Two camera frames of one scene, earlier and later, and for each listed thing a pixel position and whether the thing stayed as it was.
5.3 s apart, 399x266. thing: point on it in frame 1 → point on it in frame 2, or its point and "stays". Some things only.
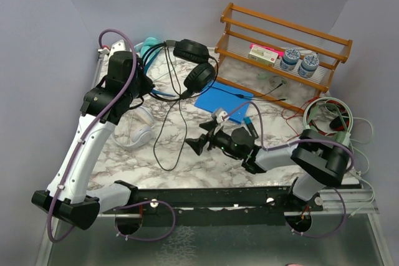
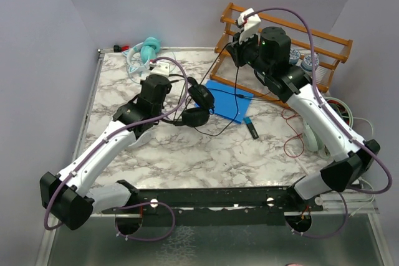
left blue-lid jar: [290, 59] stays
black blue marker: [250, 127] stays
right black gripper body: [222, 141] → [248, 53]
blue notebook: [234, 102] stays
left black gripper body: [139, 87] → [158, 111]
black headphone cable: [169, 110] → [237, 95]
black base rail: [221, 205] stays
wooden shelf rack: [277, 61] stays
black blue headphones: [197, 78] → [203, 100]
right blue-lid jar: [308, 66] stays
